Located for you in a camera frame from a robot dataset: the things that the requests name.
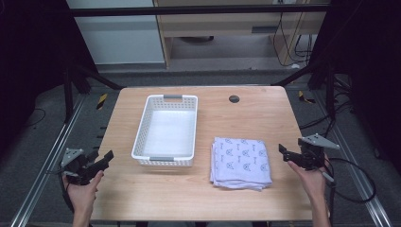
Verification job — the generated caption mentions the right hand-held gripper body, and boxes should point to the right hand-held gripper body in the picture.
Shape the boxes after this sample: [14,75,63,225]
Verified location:
[285,132,341,171]

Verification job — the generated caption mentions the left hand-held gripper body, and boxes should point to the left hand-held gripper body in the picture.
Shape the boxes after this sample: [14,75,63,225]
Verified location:
[60,148,106,186]

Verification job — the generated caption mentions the light purple printed towel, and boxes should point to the light purple printed towel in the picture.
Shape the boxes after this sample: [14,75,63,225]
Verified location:
[209,136,273,192]

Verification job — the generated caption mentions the white plastic basket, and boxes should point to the white plastic basket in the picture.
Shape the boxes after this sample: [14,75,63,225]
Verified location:
[131,94,200,167]

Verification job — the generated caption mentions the person's right hand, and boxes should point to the person's right hand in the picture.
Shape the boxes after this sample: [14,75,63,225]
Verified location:
[287,153,331,204]

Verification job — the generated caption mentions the person's left hand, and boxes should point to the person's left hand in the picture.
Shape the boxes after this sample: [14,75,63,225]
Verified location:
[61,169,105,213]

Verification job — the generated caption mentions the yellow black striped tape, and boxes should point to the yellow black striped tape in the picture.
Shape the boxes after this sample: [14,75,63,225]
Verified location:
[96,93,109,111]
[297,90,317,105]

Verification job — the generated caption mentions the black metal stand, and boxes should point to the black metal stand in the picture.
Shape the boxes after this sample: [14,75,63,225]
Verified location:
[61,61,126,125]
[271,61,338,121]

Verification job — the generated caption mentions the black curtain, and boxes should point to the black curtain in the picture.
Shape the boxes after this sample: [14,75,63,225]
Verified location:
[0,0,99,159]
[307,0,401,176]

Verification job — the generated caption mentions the white cabinet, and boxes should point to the white cabinet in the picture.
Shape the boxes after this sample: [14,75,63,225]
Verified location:
[65,0,166,66]

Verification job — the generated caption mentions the light wooden desk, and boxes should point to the light wooden desk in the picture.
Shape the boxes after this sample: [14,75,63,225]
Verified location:
[152,0,331,68]

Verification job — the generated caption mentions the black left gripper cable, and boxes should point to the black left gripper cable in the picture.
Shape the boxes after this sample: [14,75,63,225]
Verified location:
[46,169,76,214]

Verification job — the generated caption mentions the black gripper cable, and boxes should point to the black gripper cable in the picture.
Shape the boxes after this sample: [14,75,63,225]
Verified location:
[46,169,76,214]
[321,156,377,227]

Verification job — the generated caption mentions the aluminium floor rail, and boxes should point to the aluminium floor rail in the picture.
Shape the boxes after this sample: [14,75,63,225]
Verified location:
[314,90,394,227]
[9,94,87,227]

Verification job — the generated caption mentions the black floor cables bundle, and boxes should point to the black floor cables bundle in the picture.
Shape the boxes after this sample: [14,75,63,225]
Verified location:
[298,74,358,140]

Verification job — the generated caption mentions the thin black floor cable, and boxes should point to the thin black floor cable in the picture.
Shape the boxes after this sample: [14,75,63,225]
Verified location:
[24,107,47,129]

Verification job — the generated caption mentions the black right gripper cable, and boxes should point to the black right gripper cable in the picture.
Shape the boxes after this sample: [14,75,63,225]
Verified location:
[321,156,377,227]

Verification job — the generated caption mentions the black cables under desk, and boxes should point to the black cables under desk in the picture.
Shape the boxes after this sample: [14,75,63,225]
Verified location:
[271,11,317,68]

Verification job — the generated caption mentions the black horizontal frame bar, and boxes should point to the black horizontal frame bar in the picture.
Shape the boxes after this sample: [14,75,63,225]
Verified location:
[69,4,331,18]

